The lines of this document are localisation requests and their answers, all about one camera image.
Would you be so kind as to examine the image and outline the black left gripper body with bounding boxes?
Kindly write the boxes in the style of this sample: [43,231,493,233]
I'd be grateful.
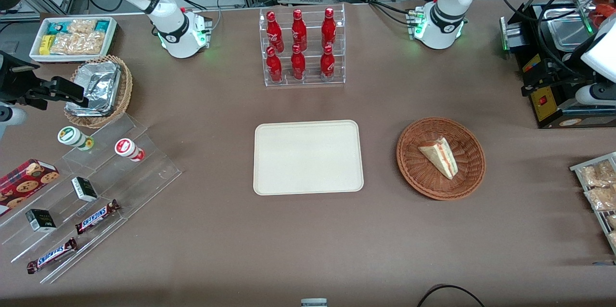
[552,45,596,88]

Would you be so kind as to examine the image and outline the clear acrylic step display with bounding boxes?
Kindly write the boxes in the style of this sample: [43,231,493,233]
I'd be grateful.
[0,114,183,284]

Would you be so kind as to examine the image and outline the black looped cable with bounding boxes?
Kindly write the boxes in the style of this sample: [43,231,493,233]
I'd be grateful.
[416,284,487,307]

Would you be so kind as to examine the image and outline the steel warmer pan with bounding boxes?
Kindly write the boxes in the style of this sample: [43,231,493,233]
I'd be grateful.
[545,11,595,52]

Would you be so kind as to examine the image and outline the red cola bottle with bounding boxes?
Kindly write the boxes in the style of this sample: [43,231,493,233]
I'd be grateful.
[266,11,285,53]
[266,46,283,83]
[320,45,336,80]
[291,44,307,81]
[321,7,337,49]
[291,9,308,52]

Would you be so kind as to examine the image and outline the snickers chocolate bar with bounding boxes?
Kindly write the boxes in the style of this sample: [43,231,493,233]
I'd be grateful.
[75,199,121,236]
[26,237,78,275]

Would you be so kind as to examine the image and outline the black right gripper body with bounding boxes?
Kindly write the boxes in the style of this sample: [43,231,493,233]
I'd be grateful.
[0,53,43,106]

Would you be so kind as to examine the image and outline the black hot food warmer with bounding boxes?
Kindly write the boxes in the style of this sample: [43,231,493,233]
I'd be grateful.
[500,0,616,129]

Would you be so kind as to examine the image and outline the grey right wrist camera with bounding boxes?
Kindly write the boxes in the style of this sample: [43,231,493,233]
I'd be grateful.
[0,104,27,140]

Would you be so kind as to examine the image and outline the triangular sandwich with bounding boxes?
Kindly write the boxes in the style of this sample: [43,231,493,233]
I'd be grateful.
[418,137,458,180]

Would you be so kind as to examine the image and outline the green lid yogurt cup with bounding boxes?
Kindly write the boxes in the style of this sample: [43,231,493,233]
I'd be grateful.
[57,126,95,152]

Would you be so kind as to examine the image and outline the small clear cracker bag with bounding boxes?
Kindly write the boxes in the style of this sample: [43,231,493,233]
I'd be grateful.
[67,18,99,35]

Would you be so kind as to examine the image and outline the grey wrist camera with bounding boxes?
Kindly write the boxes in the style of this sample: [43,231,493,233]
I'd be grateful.
[0,104,27,140]
[575,83,616,107]

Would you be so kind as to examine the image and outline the clear acrylic bottle rack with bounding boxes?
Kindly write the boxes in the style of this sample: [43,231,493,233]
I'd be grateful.
[259,3,347,88]

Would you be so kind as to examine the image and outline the small black carton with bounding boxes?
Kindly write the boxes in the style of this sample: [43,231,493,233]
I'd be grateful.
[25,208,57,233]
[71,176,99,203]

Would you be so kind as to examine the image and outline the small brown wicker basket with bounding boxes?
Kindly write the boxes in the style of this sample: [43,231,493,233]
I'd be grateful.
[64,54,133,129]

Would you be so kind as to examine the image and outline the large brown wicker basket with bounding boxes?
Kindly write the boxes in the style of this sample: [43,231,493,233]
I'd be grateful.
[397,117,486,201]

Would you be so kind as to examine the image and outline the cream plastic tray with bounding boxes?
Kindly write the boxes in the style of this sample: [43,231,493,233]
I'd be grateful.
[253,120,365,196]

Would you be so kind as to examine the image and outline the silver foil packet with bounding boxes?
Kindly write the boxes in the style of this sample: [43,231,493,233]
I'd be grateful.
[65,90,116,118]
[72,61,121,102]

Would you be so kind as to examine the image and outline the white snack bin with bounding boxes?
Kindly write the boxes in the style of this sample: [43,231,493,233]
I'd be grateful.
[29,16,119,64]

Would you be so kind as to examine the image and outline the large clear cracker bag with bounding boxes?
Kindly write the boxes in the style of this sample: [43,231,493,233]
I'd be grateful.
[50,31,106,56]

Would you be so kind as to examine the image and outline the red cookie box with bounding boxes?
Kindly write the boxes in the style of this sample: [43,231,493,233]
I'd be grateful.
[0,158,60,217]

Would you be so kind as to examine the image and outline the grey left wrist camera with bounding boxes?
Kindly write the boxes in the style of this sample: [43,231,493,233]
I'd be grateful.
[575,83,616,107]

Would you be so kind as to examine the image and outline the red lid yogurt cup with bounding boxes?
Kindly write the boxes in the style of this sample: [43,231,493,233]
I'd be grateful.
[114,138,145,163]

